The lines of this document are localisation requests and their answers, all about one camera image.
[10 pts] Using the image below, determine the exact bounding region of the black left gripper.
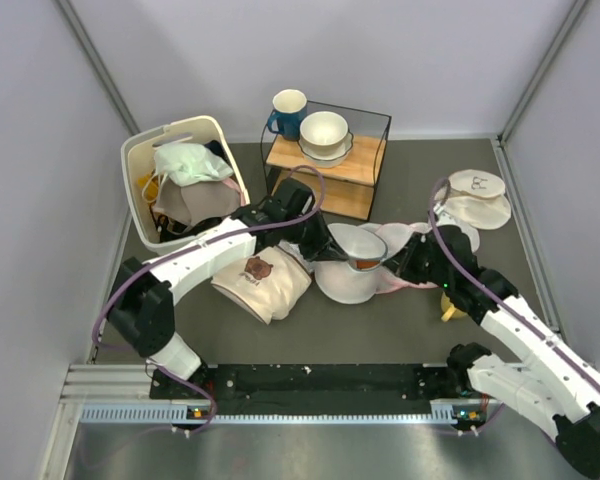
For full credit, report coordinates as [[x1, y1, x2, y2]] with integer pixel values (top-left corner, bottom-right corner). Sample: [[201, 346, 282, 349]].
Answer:
[[281, 205, 346, 261]]

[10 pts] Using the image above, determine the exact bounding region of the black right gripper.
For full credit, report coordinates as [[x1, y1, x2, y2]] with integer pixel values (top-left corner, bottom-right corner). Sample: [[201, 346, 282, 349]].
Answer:
[[384, 231, 453, 288]]

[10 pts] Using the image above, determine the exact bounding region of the blue zipper white mesh bag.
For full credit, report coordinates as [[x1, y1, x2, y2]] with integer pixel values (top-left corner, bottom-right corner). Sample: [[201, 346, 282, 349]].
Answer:
[[314, 223, 388, 305]]

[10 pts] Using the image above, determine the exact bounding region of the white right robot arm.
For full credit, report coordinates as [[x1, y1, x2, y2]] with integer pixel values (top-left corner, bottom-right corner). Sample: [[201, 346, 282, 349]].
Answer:
[[378, 223, 600, 479]]

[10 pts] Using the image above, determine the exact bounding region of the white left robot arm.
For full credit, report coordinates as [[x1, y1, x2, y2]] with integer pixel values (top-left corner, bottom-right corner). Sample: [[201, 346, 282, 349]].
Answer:
[[100, 178, 348, 397]]

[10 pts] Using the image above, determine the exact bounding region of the pink trimmed mesh laundry bag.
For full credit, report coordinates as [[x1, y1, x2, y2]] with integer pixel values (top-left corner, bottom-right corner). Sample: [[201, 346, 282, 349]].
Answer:
[[359, 219, 481, 296]]

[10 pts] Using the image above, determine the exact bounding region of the orange bra in bag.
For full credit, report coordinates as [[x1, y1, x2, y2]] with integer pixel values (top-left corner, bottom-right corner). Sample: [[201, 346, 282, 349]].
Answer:
[[354, 259, 381, 271]]

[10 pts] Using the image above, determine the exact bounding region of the bear print cream bag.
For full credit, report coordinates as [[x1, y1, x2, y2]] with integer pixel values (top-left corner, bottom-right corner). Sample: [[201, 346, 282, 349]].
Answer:
[[211, 247, 312, 324]]

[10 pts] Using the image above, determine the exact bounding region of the beige trimmed cream mesh bag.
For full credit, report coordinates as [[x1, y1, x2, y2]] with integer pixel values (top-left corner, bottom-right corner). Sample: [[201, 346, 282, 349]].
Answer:
[[434, 169, 512, 230]]

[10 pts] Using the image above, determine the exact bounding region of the cream plastic laundry basket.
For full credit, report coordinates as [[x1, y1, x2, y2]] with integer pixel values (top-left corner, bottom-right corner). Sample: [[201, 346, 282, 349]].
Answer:
[[121, 115, 250, 255]]

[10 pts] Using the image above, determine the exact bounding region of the yellow ceramic mug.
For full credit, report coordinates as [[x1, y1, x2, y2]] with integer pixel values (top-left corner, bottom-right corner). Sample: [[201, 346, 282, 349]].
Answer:
[[440, 293, 467, 322]]

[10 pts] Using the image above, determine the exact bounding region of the white scalloped plate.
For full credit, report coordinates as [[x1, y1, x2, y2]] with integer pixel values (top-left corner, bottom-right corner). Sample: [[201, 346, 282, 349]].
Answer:
[[298, 132, 354, 168]]

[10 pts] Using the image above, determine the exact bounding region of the cream ceramic bowl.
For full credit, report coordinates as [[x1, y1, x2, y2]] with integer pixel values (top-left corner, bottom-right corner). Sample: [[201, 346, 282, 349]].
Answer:
[[300, 111, 349, 147]]

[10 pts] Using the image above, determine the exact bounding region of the blue ceramic mug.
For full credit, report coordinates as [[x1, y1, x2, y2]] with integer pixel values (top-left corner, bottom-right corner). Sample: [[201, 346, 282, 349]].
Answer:
[[267, 89, 308, 141]]

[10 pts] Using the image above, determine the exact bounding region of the pile of clothes in basket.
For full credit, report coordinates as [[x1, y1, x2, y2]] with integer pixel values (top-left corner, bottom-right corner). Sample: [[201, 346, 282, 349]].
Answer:
[[136, 140, 246, 243]]

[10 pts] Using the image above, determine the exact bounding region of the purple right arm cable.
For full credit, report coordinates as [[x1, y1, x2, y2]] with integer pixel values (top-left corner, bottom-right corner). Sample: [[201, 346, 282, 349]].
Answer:
[[427, 177, 600, 435]]

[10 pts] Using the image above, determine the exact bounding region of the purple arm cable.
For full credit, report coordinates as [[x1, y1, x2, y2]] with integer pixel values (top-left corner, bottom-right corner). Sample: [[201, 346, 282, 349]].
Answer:
[[90, 164, 327, 435], [427, 177, 600, 435]]

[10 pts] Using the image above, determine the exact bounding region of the black wire wooden shelf rack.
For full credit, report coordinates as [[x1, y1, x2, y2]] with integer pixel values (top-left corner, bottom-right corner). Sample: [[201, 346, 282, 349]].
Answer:
[[260, 101, 392, 220]]

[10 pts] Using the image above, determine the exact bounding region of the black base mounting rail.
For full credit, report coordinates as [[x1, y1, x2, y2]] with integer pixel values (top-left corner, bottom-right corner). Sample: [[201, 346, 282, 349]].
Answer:
[[149, 363, 507, 415]]

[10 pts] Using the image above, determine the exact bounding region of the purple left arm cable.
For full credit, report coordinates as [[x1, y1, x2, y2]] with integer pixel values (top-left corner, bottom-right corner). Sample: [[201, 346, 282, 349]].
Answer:
[[90, 164, 327, 435]]

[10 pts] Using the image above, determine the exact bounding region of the grey slotted cable duct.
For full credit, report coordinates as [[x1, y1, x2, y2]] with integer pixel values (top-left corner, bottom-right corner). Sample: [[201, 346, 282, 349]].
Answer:
[[81, 404, 486, 425]]

